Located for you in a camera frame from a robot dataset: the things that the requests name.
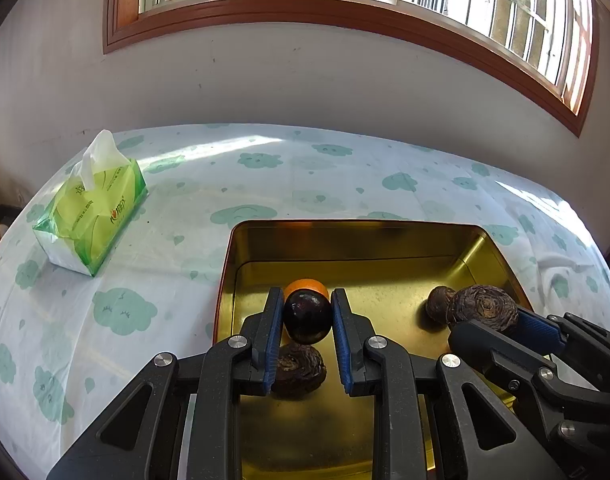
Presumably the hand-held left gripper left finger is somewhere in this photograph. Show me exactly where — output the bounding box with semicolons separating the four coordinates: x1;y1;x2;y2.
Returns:
47;287;286;480

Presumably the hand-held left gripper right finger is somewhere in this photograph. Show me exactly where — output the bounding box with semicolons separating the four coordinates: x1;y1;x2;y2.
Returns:
331;288;568;480

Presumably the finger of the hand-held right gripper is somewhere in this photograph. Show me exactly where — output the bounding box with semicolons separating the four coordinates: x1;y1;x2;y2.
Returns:
518;309;610;381
447;322;566;411

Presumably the wrinkled dark passion fruit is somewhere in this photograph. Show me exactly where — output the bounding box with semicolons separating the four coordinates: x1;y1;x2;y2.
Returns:
271;343;328;401
445;284;520;337
425;286;458;322

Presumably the dark purple plum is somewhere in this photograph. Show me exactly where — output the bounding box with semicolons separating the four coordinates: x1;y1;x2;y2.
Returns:
283;290;334;346

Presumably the small orange tangerine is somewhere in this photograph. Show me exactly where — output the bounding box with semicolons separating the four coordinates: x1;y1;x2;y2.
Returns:
284;278;330;301

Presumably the red and gold tin box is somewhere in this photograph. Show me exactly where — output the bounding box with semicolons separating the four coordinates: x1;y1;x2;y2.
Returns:
212;218;536;480

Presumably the white cloud print tablecloth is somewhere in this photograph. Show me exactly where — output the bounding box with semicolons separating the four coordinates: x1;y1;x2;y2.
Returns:
0;122;610;466

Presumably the green tissue pack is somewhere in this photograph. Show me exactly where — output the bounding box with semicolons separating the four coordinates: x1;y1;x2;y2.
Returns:
32;129;149;278

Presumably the large wooden frame window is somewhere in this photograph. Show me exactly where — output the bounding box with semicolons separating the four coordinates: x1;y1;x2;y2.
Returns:
103;0;600;138

